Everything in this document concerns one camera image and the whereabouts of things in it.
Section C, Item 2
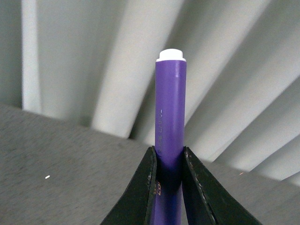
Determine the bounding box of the purple highlighter pen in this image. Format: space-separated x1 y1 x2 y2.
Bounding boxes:
151 49 187 225

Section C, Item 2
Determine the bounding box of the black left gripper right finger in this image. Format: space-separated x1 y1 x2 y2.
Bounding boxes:
183 147 261 225

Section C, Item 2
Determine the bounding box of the white pleated curtain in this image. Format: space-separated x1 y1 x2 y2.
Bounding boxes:
0 0 300 184

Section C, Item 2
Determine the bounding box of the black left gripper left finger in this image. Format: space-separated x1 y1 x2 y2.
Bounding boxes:
101 147 157 225

